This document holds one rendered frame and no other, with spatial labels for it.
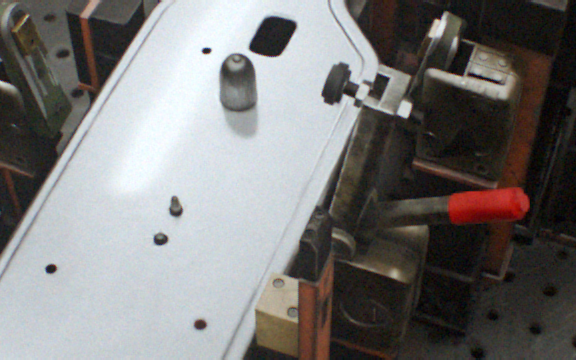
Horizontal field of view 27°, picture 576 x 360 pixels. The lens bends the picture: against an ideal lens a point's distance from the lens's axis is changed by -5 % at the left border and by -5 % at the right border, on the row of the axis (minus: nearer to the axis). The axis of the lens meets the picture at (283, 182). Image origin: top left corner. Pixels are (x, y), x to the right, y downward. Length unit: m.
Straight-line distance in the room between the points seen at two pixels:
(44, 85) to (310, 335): 0.35
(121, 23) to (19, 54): 0.16
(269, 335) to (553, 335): 0.48
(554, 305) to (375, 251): 0.44
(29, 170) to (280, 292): 0.34
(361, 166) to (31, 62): 0.33
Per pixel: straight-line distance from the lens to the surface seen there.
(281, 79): 1.06
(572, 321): 1.30
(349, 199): 0.84
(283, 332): 0.86
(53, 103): 1.05
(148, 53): 1.09
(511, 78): 0.98
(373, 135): 0.78
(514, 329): 1.28
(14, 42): 0.99
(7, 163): 1.12
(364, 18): 1.16
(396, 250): 0.90
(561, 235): 1.34
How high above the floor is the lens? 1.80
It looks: 54 degrees down
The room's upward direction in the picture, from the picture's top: 1 degrees counter-clockwise
